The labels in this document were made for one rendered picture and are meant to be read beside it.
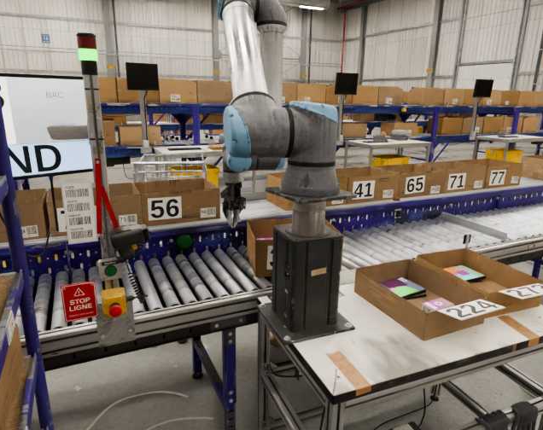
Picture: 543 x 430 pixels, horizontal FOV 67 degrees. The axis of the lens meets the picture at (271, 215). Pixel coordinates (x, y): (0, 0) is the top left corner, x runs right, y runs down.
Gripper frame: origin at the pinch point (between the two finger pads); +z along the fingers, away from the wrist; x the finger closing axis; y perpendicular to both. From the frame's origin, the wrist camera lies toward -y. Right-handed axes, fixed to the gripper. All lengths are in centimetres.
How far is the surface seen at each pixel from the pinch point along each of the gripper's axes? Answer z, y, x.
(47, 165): -34, 22, -69
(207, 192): -8.9, -29.1, -1.9
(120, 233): -14, 35, -50
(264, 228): 6.7, -8.5, 19.9
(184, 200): -6.1, -29.3, -13.6
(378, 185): -4, -27, 106
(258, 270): 16.0, 17.1, 5.1
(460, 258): 14, 47, 93
